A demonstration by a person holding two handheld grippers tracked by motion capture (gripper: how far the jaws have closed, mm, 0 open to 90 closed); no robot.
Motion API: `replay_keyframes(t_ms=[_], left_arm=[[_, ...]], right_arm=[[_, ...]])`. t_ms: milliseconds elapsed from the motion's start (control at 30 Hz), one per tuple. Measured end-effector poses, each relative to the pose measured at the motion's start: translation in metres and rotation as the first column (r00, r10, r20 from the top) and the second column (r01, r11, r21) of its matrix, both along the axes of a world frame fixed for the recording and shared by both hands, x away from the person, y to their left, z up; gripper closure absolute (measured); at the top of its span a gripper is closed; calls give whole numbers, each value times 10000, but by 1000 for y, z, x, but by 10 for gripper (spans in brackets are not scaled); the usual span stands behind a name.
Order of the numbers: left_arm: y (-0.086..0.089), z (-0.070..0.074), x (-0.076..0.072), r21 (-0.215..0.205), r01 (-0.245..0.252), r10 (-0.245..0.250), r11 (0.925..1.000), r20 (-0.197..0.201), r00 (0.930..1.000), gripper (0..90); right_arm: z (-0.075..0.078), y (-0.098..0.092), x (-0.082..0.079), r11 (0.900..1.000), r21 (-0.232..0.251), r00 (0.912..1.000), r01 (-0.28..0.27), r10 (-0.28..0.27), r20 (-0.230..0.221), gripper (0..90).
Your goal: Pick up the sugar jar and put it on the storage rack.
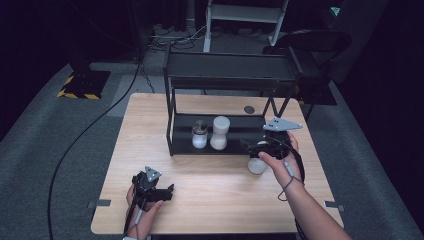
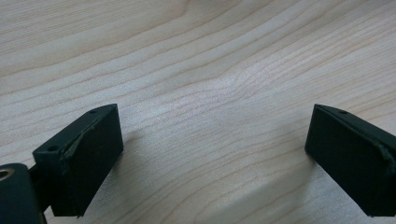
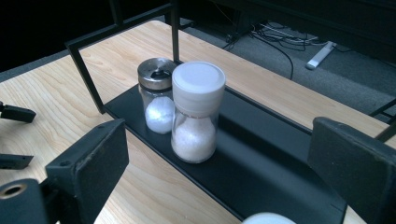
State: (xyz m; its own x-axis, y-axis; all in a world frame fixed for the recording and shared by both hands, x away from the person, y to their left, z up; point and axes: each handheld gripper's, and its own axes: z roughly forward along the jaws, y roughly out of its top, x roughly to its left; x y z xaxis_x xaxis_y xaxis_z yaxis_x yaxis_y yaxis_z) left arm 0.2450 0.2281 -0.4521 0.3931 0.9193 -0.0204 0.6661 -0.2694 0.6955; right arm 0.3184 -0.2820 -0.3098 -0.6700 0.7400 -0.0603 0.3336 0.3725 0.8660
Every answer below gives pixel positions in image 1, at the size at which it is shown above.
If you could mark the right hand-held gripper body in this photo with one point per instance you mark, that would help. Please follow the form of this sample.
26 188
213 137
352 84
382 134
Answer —
278 140

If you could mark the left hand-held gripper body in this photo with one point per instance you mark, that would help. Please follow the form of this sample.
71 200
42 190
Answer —
148 186

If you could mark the round glass jar white powder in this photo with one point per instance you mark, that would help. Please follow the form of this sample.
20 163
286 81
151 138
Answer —
256 166

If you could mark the tall jar with white lid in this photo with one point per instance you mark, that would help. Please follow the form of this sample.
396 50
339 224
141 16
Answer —
220 133

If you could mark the glass jar with metal lid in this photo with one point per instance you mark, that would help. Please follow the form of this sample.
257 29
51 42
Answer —
199 136

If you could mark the black metal two-tier rack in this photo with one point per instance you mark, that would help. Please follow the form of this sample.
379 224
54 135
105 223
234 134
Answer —
230 66

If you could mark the person's right hand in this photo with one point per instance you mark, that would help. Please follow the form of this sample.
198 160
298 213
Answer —
281 168

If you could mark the person's left hand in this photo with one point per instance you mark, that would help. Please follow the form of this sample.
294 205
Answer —
146 220

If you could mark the dark round table grommet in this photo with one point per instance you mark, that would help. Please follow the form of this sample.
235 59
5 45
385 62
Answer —
249 109

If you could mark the white wristband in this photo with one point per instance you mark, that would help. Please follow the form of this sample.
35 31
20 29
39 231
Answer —
129 238

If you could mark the black chair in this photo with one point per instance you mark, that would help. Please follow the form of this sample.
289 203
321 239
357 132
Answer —
313 43

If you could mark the small pale green object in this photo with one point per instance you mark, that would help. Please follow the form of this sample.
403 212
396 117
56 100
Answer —
335 11

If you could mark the black yellow striped base plate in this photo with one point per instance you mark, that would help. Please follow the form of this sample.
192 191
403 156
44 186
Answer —
85 85

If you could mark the white metal stand frame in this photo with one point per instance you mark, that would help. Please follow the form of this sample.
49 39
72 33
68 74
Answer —
245 13

